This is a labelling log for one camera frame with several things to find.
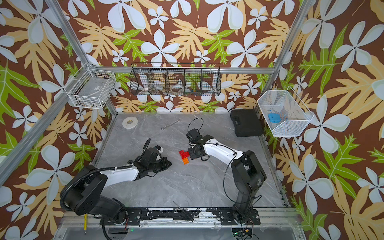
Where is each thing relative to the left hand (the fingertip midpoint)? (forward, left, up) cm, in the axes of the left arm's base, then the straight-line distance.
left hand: (173, 161), depth 90 cm
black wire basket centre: (+46, 0, +27) cm, 53 cm away
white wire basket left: (+31, +48, +31) cm, 65 cm away
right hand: (+5, -12, +2) cm, 13 cm away
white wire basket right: (+18, -64, +24) cm, 70 cm away
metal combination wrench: (+29, +10, -4) cm, 31 cm away
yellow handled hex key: (-32, +41, -4) cm, 52 cm away
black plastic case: (+30, -52, +1) cm, 60 cm away
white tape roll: (+35, +37, -4) cm, 51 cm away
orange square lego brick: (+1, -8, -2) cm, 8 cm away
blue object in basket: (+16, -58, +22) cm, 64 cm away
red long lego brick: (+5, -6, -1) cm, 8 cm away
